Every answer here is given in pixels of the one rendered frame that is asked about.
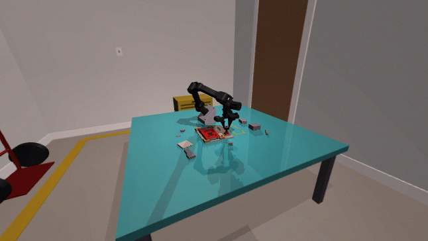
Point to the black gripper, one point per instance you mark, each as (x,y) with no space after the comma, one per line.
(222,119)

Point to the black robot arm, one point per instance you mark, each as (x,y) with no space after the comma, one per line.
(220,97)

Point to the beige square block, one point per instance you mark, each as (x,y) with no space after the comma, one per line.
(185,144)

